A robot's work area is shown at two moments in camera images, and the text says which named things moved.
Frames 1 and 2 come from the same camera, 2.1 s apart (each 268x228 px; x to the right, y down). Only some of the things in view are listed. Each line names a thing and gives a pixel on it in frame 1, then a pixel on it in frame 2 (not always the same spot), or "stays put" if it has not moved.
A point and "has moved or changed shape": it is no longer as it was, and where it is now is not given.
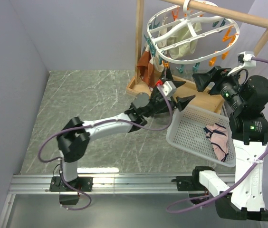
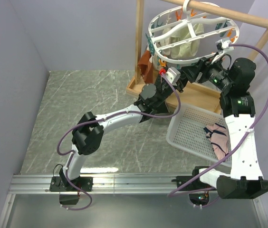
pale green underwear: x=184 y=50 stays put
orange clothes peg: x=166 y=65 has moved or changed shape
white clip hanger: x=180 y=34 stays put
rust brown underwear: x=146 y=69 stays put
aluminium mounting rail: x=32 y=184 stays put
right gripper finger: x=203 y=79 to x=194 y=73
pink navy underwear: x=217 y=134 stays put
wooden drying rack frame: x=138 y=85 stays put
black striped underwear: x=166 y=74 has moved or changed shape
